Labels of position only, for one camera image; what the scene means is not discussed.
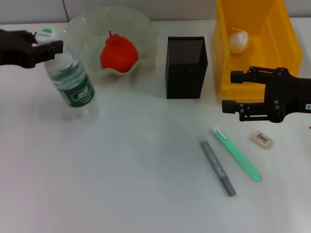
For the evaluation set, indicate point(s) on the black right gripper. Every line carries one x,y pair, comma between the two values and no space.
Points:
289,94

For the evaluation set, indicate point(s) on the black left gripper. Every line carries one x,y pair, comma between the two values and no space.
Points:
17,48

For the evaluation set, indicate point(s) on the white paper ball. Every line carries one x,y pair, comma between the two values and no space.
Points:
239,41

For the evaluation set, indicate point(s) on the beige barcode eraser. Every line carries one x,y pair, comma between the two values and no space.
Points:
261,139

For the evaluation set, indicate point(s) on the clear green-label water bottle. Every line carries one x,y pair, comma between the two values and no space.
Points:
75,87

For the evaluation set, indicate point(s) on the mint green pen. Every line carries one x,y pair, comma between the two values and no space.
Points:
238,155

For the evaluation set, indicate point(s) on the translucent wavy fruit bowl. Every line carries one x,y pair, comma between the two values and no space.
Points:
85,29

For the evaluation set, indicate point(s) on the black mesh pen holder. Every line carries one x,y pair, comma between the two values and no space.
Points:
185,77

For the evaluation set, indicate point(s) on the grey marker pen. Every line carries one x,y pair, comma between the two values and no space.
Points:
216,165

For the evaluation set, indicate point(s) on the orange-red toy fruit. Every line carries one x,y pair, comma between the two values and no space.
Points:
119,54

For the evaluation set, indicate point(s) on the yellow plastic bin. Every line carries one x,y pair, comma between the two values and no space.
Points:
267,48

